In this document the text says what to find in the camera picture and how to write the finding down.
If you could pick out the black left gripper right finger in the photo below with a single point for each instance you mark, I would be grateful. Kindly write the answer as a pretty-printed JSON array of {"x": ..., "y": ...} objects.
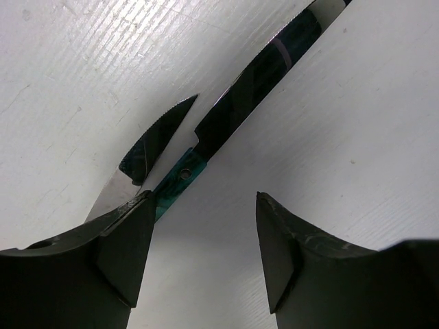
[{"x": 316, "y": 280}]

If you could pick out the pink handled knife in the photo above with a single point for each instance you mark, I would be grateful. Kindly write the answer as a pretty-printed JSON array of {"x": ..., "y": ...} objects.
[{"x": 136, "y": 165}]

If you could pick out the green patterned handle utensil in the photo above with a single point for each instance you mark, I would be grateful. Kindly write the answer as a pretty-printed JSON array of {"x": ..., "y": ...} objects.
[{"x": 265, "y": 71}]

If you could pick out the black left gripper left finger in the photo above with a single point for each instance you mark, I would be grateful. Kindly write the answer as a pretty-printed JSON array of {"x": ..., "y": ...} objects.
[{"x": 87, "y": 277}]

